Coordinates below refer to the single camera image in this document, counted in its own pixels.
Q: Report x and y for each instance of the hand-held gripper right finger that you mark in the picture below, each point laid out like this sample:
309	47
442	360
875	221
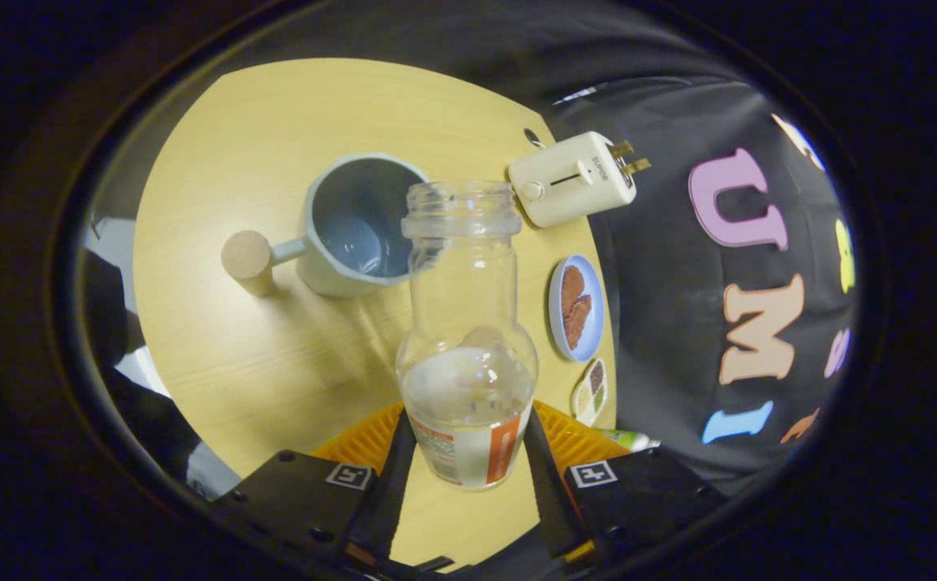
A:
547	484

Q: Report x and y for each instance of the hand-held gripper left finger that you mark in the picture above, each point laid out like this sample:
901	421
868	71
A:
391	484

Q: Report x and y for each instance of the clear glass juice bottle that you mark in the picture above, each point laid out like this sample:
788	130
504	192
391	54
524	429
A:
468	403

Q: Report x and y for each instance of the green and white tube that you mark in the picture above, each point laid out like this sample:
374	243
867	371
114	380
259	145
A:
629	440

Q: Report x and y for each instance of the small divided seasoning dish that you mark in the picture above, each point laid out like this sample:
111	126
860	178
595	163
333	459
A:
591	395

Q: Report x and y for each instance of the brown bread slice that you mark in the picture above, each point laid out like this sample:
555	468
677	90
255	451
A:
579	323
570	286

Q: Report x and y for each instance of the light blue round plate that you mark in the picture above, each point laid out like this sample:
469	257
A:
591	282

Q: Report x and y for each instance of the light wooden table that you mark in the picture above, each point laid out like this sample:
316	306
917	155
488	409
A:
218	363

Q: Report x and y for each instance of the white toaster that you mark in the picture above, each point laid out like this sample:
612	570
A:
565	181

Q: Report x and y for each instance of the small dark round object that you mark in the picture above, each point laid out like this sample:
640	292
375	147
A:
533	138

